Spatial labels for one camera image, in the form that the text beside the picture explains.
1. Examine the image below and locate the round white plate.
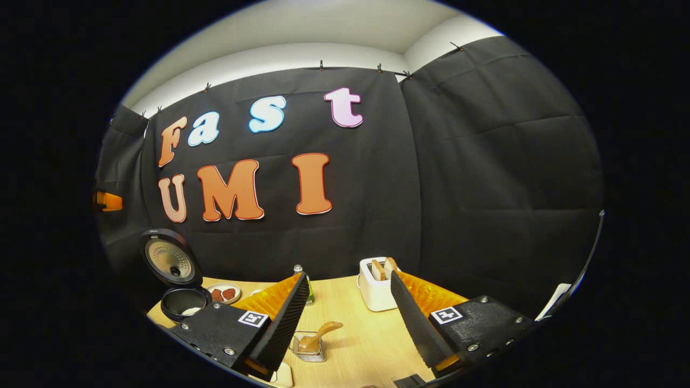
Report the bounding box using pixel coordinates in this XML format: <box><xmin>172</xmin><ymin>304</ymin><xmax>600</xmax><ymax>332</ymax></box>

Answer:
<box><xmin>206</xmin><ymin>282</ymin><xmax>242</xmax><ymax>304</ymax></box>

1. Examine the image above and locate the green drink bottle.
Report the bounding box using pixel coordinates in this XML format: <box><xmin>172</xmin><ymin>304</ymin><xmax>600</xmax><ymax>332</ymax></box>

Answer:
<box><xmin>293</xmin><ymin>264</ymin><xmax>316</xmax><ymax>306</ymax></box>

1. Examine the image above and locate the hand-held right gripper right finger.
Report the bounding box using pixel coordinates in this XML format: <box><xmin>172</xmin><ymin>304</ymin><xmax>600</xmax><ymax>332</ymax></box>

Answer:
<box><xmin>389</xmin><ymin>269</ymin><xmax>540</xmax><ymax>378</ymax></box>

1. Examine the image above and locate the cream white toaster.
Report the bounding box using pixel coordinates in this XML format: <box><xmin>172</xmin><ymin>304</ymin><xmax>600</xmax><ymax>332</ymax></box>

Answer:
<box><xmin>357</xmin><ymin>257</ymin><xmax>402</xmax><ymax>312</ymax></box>

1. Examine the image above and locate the black backdrop cloth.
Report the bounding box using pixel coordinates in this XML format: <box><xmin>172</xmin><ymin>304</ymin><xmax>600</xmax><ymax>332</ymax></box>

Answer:
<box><xmin>96</xmin><ymin>35</ymin><xmax>604</xmax><ymax>318</ymax></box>

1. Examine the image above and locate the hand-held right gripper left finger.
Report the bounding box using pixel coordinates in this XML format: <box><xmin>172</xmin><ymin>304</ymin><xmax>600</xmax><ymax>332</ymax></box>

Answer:
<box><xmin>170</xmin><ymin>271</ymin><xmax>312</xmax><ymax>382</ymax></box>

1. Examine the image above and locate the dark grey rice cooker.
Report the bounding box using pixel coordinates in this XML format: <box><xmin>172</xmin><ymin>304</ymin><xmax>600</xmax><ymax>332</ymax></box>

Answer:
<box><xmin>140</xmin><ymin>228</ymin><xmax>212</xmax><ymax>323</ymax></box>

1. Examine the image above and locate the wooden spoon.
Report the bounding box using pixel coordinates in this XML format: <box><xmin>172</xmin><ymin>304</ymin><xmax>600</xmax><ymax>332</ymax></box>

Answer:
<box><xmin>298</xmin><ymin>321</ymin><xmax>344</xmax><ymax>355</ymax></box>

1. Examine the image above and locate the cream white container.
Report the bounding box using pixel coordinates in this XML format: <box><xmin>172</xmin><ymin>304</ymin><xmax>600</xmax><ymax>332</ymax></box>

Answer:
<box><xmin>258</xmin><ymin>362</ymin><xmax>294</xmax><ymax>388</ymax></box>

